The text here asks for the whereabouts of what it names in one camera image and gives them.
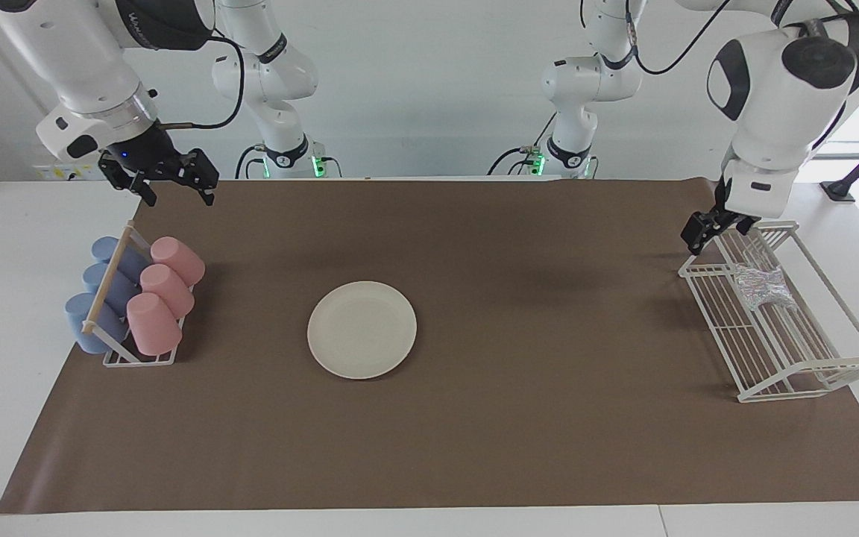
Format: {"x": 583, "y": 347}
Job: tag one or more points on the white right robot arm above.
{"x": 64, "y": 52}

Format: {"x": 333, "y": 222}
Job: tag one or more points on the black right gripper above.
{"x": 146, "y": 153}

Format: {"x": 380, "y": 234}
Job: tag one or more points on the brown table mat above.
{"x": 519, "y": 447}

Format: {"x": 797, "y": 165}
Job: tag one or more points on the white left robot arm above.
{"x": 787, "y": 82}

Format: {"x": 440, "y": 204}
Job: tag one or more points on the pink plastic cup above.
{"x": 168, "y": 289}
{"x": 153, "y": 324}
{"x": 177, "y": 259}

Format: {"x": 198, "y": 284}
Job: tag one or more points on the silver foil ball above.
{"x": 761, "y": 287}

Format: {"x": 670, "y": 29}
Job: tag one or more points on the blue plastic cup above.
{"x": 79, "y": 321}
{"x": 120, "y": 289}
{"x": 131, "y": 261}

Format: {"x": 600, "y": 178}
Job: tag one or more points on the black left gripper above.
{"x": 728, "y": 220}

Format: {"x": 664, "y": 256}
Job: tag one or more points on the white wall outlet box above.
{"x": 57, "y": 173}

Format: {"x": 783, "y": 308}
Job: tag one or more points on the cream round plate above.
{"x": 362, "y": 330}

